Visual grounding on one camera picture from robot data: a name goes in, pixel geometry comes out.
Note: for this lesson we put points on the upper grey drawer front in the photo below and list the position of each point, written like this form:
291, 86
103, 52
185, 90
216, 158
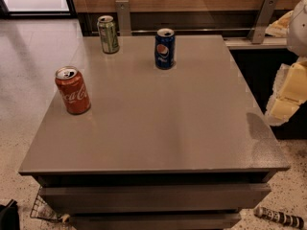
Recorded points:
134, 199

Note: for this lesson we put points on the grey drawer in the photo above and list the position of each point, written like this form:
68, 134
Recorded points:
134, 199
194, 221

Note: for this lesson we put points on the horizontal metal rail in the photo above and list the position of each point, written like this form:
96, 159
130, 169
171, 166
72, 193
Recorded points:
224, 32

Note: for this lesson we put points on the right metal bracket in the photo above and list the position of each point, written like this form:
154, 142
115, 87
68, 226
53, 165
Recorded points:
257, 33

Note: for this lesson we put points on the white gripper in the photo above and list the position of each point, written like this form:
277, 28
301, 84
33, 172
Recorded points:
297, 33

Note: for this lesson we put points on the green soda can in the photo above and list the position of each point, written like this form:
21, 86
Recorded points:
108, 35

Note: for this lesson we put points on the left metal bracket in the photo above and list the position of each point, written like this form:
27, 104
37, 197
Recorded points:
123, 15

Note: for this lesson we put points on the metal bracket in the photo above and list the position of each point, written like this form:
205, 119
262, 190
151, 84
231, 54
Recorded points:
257, 33
123, 15

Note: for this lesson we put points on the grey drawer cabinet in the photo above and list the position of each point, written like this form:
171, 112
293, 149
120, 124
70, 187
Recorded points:
194, 124

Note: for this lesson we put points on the red Coca-Cola can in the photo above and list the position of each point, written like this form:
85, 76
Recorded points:
72, 89

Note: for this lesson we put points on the blue Pepsi can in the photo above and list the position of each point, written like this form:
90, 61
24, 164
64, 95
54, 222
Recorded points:
164, 48

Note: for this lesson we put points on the lower grey drawer front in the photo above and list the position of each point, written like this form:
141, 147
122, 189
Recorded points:
194, 221

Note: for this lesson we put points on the wire basket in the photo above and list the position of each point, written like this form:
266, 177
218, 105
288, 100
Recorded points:
41, 210

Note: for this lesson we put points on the black bag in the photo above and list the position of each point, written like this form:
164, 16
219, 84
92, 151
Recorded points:
9, 217

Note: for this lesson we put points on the black white patterned stick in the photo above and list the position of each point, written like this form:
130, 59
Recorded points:
279, 217

